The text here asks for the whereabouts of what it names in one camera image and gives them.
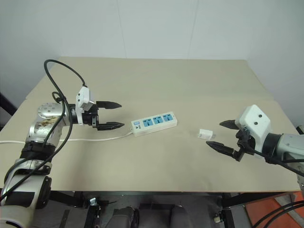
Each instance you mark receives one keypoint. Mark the white plug adapter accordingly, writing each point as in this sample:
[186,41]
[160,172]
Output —
[206,134]

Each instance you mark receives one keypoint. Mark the black metal table frame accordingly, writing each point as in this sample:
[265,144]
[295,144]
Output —
[69,199]

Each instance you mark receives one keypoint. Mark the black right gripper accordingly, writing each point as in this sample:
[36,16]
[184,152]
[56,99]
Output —
[243,142]

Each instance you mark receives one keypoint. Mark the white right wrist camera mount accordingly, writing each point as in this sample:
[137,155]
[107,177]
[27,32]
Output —
[254,118]

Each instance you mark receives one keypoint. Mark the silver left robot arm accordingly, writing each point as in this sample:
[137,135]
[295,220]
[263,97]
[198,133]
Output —
[42,129]

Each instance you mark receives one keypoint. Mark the white blue power strip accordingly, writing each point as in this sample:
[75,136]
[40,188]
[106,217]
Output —
[154,123]

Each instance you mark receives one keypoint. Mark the orange floor mat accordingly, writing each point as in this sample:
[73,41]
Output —
[266,211]

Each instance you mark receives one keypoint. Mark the black slanted rail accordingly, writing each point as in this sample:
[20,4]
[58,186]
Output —
[6,107]

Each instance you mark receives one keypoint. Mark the grey object at table edge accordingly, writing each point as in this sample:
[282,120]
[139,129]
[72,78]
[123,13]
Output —
[300,130]

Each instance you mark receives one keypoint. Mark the dark rounded shape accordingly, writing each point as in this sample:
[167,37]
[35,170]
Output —
[124,217]

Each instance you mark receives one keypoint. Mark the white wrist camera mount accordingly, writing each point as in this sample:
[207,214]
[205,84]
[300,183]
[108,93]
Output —
[83,98]
[254,118]

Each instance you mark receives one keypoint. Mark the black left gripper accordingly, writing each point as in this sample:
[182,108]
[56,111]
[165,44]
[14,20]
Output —
[91,117]

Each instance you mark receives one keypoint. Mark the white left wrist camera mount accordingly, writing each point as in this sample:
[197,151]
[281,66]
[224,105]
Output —
[83,98]

